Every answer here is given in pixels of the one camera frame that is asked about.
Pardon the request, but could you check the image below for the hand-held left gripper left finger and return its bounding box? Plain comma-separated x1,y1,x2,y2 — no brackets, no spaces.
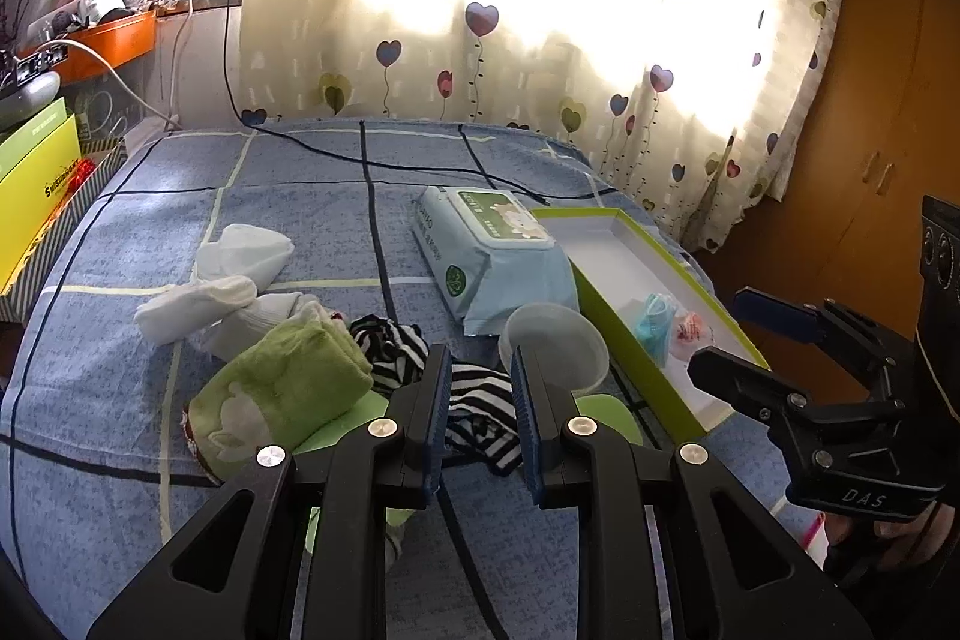
86,344,455,640

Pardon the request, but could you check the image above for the blue wet wipes pack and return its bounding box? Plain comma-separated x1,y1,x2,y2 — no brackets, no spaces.
412,185,580,337

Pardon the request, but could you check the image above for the yellow box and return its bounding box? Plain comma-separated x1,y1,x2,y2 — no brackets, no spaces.
0,137,82,292

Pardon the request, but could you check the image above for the person's right hand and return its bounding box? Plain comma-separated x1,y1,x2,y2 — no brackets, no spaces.
825,505,960,573

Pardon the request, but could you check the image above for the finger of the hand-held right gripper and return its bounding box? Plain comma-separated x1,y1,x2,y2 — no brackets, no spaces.
688,347,908,476
735,286,912,386

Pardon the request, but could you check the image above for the green white box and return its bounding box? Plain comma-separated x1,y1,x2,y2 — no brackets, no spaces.
0,100,76,160

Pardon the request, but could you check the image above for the blue plaid bedsheet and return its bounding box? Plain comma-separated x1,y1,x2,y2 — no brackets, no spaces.
0,117,826,640

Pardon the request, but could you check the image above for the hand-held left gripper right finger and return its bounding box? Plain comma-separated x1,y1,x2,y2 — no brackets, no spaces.
510,344,856,640

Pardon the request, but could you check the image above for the wooden wardrobe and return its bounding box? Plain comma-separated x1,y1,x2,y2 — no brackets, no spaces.
697,0,960,386

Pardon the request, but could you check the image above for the small white red packet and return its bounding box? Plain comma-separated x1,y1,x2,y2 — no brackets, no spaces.
671,310,713,360

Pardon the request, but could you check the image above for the orange box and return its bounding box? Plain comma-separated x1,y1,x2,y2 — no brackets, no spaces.
19,10,158,86

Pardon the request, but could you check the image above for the clear plastic bowl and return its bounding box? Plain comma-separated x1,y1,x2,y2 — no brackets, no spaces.
499,302,610,395

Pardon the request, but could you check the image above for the white cable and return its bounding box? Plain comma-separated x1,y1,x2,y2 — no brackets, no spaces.
45,38,181,131

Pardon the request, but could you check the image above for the black white striped cloth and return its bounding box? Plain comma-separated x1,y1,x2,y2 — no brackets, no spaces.
346,314,524,477

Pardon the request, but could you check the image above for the white sock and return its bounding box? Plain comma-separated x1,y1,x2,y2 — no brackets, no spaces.
135,275,258,343
201,291,346,362

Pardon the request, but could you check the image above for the striped cardboard tray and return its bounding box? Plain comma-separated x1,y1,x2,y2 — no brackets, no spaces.
0,136,128,320

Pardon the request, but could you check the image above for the aluminium rail piece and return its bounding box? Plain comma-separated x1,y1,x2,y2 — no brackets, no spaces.
15,40,72,79

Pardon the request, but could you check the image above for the green plush towel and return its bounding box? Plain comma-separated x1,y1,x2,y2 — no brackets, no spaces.
184,314,374,483

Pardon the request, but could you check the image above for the green cardboard box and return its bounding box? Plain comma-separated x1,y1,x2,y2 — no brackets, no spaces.
531,206,772,444

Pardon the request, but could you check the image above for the black cable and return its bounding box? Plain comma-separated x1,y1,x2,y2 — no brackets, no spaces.
222,0,623,214

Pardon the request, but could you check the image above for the grey oval device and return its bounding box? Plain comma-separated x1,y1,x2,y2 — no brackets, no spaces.
0,71,61,131

